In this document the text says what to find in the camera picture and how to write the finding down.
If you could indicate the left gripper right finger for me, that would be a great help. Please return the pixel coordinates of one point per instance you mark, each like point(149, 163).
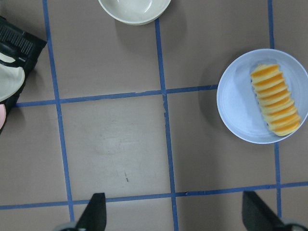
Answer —
point(257, 216)

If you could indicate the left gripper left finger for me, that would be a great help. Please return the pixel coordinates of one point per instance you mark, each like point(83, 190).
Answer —
point(94, 216)

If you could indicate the blue plate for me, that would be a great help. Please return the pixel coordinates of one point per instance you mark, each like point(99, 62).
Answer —
point(236, 100)

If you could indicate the pink plate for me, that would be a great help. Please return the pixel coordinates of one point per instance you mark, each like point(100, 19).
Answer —
point(2, 115)

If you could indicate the cream plate in rack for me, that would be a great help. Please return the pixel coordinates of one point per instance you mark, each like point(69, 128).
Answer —
point(11, 80)

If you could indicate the black plate rack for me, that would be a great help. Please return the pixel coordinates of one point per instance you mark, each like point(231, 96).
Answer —
point(18, 48)

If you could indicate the cream bowl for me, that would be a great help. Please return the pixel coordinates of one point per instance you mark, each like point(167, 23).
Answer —
point(134, 12)

